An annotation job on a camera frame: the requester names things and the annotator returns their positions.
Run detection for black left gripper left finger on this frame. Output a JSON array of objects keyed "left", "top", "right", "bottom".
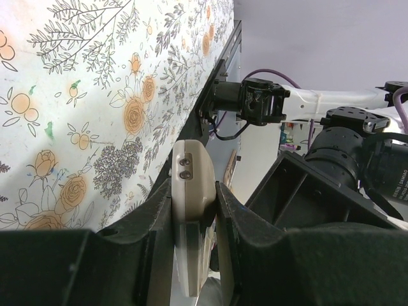
[{"left": 1, "top": 180, "right": 174, "bottom": 305}]

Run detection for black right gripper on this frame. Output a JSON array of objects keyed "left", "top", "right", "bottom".
[{"left": 245, "top": 106, "right": 407, "bottom": 229}]

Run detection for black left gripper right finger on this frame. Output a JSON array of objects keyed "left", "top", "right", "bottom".
[{"left": 216, "top": 183, "right": 407, "bottom": 305}]

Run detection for grey remote control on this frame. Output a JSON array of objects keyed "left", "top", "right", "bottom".
[{"left": 171, "top": 140, "right": 216, "bottom": 297}]

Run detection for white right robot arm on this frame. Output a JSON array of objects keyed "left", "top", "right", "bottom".
[{"left": 207, "top": 78, "right": 407, "bottom": 230}]

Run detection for floral tablecloth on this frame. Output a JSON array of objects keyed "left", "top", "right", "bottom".
[{"left": 1, "top": 0, "right": 234, "bottom": 230}]

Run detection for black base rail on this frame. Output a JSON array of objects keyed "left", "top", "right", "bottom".
[{"left": 178, "top": 20, "right": 242, "bottom": 180}]

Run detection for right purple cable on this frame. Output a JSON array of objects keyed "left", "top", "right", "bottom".
[{"left": 240, "top": 68, "right": 408, "bottom": 150}]

